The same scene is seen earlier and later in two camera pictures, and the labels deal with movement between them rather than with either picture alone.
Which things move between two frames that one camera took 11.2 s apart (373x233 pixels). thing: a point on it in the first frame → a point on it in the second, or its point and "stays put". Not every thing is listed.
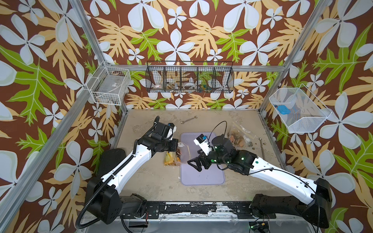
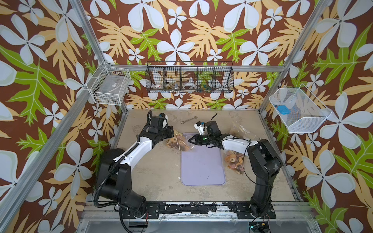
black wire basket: (190, 76) stays put
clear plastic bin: (307, 114) stays put
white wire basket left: (109, 85) stays put
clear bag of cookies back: (240, 136) stays put
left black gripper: (174, 143) → (170, 130)
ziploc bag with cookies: (175, 158) → (179, 141)
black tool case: (109, 158) stays put
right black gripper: (198, 166) → (197, 139)
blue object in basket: (283, 109) stays put
